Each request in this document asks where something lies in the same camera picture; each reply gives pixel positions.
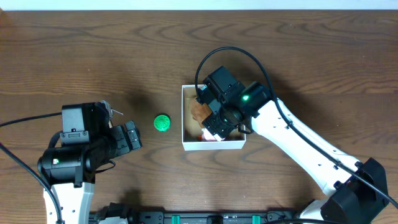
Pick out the right black cable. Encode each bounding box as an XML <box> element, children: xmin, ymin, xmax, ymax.
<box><xmin>194</xmin><ymin>46</ymin><xmax>398</xmax><ymax>209</ymax></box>

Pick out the wooden pig face drum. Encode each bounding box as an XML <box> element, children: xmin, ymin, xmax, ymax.
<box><xmin>101</xmin><ymin>100</ymin><xmax>123</xmax><ymax>128</ymax></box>

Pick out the green round spinning top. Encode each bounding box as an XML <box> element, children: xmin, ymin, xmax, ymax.
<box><xmin>154</xmin><ymin>114</ymin><xmax>171</xmax><ymax>132</ymax></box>

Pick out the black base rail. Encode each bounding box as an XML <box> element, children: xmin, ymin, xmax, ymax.
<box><xmin>88</xmin><ymin>203</ymin><xmax>295</xmax><ymax>224</ymax></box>

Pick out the black cable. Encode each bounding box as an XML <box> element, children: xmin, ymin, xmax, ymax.
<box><xmin>0</xmin><ymin>112</ymin><xmax>65</xmax><ymax>224</ymax></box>
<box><xmin>194</xmin><ymin>46</ymin><xmax>398</xmax><ymax>209</ymax></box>

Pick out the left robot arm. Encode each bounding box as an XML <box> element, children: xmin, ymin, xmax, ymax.
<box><xmin>37</xmin><ymin>101</ymin><xmax>142</xmax><ymax>223</ymax></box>

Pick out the pink duck toy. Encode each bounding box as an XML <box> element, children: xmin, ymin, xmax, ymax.
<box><xmin>200</xmin><ymin>128</ymin><xmax>224</xmax><ymax>142</ymax></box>

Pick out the white cardboard box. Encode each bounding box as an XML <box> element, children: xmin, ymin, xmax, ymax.
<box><xmin>181</xmin><ymin>85</ymin><xmax>246</xmax><ymax>151</ymax></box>

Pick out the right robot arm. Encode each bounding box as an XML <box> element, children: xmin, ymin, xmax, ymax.
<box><xmin>195</xmin><ymin>67</ymin><xmax>391</xmax><ymax>223</ymax></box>

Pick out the left black cable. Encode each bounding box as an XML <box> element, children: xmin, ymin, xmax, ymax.
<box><xmin>0</xmin><ymin>112</ymin><xmax>65</xmax><ymax>224</ymax></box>

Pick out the brown plush bear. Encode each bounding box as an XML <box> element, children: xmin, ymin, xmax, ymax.
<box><xmin>188</xmin><ymin>98</ymin><xmax>213</xmax><ymax>128</ymax></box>

